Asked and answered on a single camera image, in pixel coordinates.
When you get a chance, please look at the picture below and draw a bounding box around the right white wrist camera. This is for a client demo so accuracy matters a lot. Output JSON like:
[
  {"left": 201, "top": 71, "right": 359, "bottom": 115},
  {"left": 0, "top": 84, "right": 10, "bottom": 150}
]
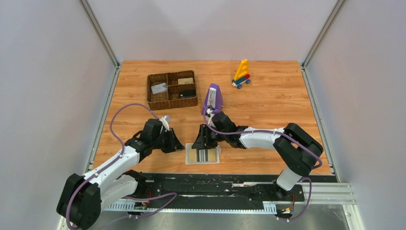
[{"left": 204, "top": 107, "right": 213, "bottom": 119}]

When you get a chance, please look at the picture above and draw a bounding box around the colourful toy block car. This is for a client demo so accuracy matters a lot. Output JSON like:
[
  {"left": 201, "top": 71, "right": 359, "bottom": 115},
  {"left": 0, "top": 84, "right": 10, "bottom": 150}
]
[{"left": 231, "top": 59, "right": 251, "bottom": 89}]

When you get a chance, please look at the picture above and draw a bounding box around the aluminium frame post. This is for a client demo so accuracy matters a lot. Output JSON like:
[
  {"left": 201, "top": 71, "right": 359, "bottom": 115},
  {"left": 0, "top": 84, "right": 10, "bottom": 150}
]
[
  {"left": 79, "top": 0, "right": 121, "bottom": 69},
  {"left": 302, "top": 0, "right": 347, "bottom": 69}
]

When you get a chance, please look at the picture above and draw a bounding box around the white slotted cable duct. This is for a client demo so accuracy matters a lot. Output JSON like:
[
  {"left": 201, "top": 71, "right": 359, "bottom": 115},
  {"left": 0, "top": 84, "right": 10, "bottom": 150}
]
[{"left": 104, "top": 201, "right": 277, "bottom": 214}]

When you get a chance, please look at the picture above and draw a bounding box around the grey card in basket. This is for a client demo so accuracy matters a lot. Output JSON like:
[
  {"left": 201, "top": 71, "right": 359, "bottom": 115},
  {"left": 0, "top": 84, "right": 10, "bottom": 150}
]
[{"left": 150, "top": 83, "right": 168, "bottom": 94}]

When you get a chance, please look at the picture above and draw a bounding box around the left aluminium frame post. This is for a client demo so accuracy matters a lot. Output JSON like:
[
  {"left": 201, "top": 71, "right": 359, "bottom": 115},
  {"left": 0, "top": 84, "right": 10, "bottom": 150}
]
[{"left": 79, "top": 0, "right": 121, "bottom": 69}]

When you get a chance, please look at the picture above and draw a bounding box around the brown wicker divided basket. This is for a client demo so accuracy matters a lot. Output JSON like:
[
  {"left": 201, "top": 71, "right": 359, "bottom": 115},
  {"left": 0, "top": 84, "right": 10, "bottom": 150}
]
[{"left": 147, "top": 70, "right": 198, "bottom": 110}]

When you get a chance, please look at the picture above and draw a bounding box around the purple metronome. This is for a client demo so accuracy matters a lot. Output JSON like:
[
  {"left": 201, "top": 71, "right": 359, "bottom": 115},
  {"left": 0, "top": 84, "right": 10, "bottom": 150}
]
[{"left": 201, "top": 83, "right": 224, "bottom": 115}]

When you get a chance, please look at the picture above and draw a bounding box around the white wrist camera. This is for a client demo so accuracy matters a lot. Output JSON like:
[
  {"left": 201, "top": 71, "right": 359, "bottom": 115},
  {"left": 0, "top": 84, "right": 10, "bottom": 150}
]
[
  {"left": 159, "top": 115, "right": 171, "bottom": 130},
  {"left": 204, "top": 107, "right": 213, "bottom": 119}
]

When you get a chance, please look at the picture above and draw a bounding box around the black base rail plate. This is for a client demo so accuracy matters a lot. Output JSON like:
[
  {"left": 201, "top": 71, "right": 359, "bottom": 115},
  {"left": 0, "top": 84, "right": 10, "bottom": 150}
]
[{"left": 132, "top": 173, "right": 305, "bottom": 210}]

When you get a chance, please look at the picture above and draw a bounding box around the right aluminium frame post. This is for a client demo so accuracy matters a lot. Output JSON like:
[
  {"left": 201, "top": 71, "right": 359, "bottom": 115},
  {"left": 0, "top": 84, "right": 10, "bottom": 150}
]
[{"left": 302, "top": 0, "right": 347, "bottom": 69}]

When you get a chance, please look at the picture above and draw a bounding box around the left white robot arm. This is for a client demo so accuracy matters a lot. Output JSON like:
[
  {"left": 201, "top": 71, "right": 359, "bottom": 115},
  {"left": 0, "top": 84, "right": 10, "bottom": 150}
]
[{"left": 56, "top": 115, "right": 185, "bottom": 230}]

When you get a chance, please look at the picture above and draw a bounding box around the white card holder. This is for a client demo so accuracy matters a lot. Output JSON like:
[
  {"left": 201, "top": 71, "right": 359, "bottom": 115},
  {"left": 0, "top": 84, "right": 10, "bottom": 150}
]
[{"left": 185, "top": 143, "right": 222, "bottom": 164}]

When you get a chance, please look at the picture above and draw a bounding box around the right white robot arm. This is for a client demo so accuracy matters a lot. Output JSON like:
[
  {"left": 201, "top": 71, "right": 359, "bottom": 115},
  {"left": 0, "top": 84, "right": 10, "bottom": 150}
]
[{"left": 191, "top": 112, "right": 324, "bottom": 191}]

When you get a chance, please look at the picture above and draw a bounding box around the beige card in basket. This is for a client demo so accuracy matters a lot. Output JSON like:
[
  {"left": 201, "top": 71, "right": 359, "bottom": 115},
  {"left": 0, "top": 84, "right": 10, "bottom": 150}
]
[{"left": 178, "top": 77, "right": 194, "bottom": 85}]

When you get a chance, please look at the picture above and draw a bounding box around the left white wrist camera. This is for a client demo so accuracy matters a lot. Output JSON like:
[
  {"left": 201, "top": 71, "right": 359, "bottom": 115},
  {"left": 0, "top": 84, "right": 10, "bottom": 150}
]
[{"left": 159, "top": 115, "right": 171, "bottom": 130}]

